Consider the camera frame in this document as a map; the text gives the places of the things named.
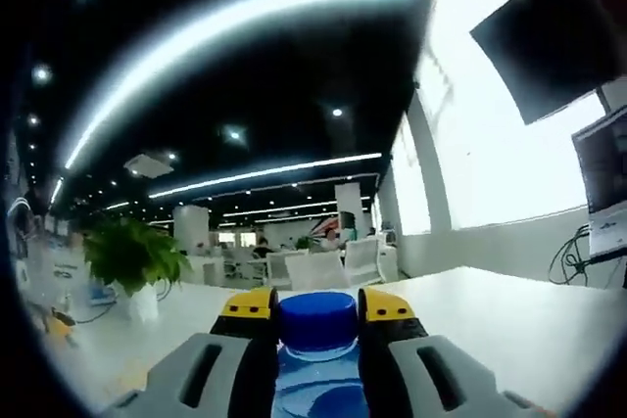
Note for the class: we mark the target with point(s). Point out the ceiling air conditioner unit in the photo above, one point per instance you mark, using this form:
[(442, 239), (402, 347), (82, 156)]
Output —
[(147, 165)]

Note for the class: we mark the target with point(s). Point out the desktop computer monitor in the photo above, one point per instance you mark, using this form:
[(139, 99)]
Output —
[(605, 178)]

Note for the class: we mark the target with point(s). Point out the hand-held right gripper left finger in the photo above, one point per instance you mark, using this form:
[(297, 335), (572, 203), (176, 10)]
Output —
[(161, 384)]

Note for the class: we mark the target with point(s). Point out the white office chair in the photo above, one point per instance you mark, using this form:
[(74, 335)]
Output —
[(318, 271), (276, 268), (365, 261)]

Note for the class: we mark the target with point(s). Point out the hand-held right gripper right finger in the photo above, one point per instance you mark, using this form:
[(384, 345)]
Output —
[(465, 384)]

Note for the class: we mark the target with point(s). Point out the black wall screen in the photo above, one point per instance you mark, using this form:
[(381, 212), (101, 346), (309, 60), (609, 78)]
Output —
[(553, 46)]

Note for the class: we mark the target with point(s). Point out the person's right hand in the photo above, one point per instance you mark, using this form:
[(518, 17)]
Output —
[(529, 405)]

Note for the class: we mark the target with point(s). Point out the blue drink bottle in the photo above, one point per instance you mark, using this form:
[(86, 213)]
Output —
[(318, 330)]

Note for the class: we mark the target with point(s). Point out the long ceiling strip light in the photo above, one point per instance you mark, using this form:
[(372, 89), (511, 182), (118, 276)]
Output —
[(220, 41)]

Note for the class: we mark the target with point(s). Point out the green leafy plant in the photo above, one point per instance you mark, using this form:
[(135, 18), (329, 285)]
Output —
[(132, 256)]

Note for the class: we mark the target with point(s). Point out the white plant pot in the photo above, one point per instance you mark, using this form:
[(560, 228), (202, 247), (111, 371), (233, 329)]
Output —
[(142, 303)]

